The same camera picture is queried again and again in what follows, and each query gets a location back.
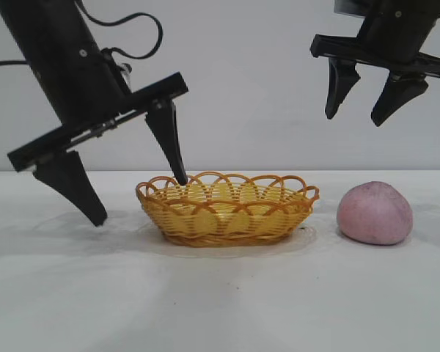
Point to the pink peach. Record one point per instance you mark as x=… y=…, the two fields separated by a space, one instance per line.
x=375 y=214

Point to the yellow woven wicker basket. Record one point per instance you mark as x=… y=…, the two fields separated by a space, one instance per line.
x=227 y=223

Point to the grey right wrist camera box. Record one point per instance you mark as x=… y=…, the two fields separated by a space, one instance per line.
x=350 y=6

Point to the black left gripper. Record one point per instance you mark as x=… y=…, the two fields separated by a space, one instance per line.
x=80 y=80

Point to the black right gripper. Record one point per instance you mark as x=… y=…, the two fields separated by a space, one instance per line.
x=396 y=36

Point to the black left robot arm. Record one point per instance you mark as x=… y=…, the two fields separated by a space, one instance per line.
x=40 y=25

